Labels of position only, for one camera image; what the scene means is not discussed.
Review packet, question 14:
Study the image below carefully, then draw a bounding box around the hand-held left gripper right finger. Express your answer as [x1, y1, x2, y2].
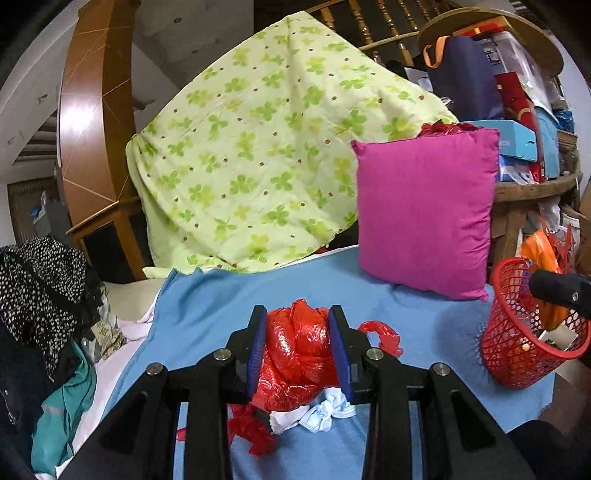
[328, 305, 536, 480]

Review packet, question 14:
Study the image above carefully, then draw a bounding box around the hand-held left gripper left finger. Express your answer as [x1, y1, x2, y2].
[58, 305, 269, 480]

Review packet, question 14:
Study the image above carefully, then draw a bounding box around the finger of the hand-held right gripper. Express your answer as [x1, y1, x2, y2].
[529, 270, 591, 320]

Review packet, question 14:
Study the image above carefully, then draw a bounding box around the red plastic bag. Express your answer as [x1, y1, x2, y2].
[178, 299, 403, 455]

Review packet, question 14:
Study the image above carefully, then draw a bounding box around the white tissue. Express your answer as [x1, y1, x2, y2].
[269, 388, 357, 435]

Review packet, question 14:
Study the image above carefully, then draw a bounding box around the red mesh basket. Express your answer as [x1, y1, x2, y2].
[480, 257, 591, 389]

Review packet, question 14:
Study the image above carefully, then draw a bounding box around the orange plastic bag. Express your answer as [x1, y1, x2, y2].
[519, 230, 571, 324]

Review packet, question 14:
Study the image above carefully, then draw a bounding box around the light blue bed sheet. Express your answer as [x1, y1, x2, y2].
[99, 244, 555, 480]

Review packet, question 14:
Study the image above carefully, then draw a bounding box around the round wooden table shelf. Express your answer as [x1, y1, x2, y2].
[489, 171, 583, 278]

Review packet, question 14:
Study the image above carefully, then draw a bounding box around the blue white printed packet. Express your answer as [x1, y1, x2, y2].
[498, 154, 540, 184]

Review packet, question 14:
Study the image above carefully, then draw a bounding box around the white bed sheet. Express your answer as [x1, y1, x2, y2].
[55, 318, 158, 478]

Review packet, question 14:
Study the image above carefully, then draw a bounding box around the light blue box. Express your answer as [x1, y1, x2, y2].
[536, 106, 560, 181]

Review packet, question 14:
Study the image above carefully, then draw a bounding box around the magenta pillow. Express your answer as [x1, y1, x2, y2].
[351, 127, 502, 302]

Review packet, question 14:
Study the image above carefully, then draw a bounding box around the blue cardboard box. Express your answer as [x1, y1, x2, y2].
[457, 119, 539, 162]

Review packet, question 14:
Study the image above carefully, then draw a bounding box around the red gift box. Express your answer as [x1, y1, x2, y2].
[496, 71, 540, 136]

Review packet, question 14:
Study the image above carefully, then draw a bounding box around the shiny red bag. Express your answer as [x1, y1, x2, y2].
[418, 121, 472, 138]

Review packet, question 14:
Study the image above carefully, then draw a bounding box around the teal garment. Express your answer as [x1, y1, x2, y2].
[30, 342, 98, 476]

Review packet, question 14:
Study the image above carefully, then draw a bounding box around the green clover print blanket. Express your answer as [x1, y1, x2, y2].
[126, 10, 458, 278]

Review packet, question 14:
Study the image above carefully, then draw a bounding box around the black white dotted garment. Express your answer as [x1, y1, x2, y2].
[0, 236, 100, 379]

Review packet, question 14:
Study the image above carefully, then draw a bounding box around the round wooden table top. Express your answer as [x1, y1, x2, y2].
[418, 7, 565, 77]

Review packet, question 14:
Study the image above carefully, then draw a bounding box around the wooden stair railing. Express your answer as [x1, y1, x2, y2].
[305, 0, 467, 65]

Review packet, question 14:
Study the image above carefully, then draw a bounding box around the navy bag with orange handles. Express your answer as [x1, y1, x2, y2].
[422, 34, 504, 121]

